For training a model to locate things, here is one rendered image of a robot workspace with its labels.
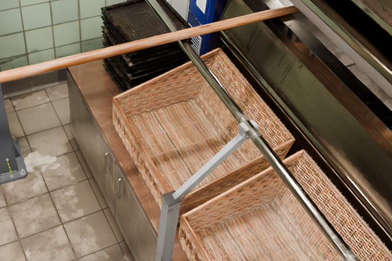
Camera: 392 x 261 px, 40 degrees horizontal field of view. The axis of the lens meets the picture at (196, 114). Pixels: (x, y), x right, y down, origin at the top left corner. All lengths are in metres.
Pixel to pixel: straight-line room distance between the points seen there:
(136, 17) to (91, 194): 0.95
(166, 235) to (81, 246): 0.95
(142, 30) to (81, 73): 0.42
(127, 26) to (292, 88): 0.73
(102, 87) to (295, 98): 0.91
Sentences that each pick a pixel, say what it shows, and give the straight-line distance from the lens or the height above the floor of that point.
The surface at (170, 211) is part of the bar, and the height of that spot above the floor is 0.92.
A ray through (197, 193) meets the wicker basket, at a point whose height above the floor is 0.73.
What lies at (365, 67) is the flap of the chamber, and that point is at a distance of 1.40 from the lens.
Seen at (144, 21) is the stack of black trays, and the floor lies 0.90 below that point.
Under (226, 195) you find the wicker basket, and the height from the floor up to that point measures 0.76.
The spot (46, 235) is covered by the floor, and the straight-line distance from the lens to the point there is 2.64.
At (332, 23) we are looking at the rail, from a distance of 1.47.
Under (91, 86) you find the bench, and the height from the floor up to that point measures 0.58.
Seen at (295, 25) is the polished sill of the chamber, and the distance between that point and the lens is 1.88.
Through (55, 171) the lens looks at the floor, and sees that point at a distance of 2.85.
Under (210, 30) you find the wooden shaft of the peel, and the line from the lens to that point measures 1.75.
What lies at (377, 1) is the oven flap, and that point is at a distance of 1.52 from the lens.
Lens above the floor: 2.23
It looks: 45 degrees down
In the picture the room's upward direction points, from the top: 9 degrees clockwise
